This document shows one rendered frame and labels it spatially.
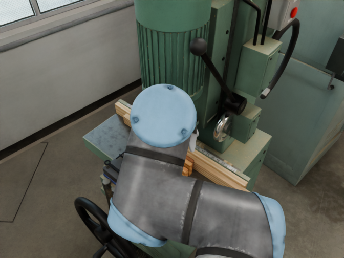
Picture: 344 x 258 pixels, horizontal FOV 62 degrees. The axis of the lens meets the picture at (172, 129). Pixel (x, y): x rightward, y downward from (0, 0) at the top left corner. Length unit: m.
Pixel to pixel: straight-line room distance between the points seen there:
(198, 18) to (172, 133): 0.34
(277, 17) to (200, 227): 0.67
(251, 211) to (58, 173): 1.96
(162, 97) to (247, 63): 0.52
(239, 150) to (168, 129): 0.86
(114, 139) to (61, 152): 1.29
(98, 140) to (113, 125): 0.09
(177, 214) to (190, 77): 0.43
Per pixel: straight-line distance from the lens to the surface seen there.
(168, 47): 0.68
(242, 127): 0.99
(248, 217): 0.38
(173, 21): 0.64
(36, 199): 2.18
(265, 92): 1.26
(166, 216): 0.39
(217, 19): 0.77
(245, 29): 0.85
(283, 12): 0.89
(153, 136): 0.38
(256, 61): 0.86
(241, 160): 1.19
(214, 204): 0.38
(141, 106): 0.39
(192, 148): 0.69
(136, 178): 0.39
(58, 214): 2.07
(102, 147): 1.10
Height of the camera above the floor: 1.72
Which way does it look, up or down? 46 degrees down
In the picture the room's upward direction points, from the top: straight up
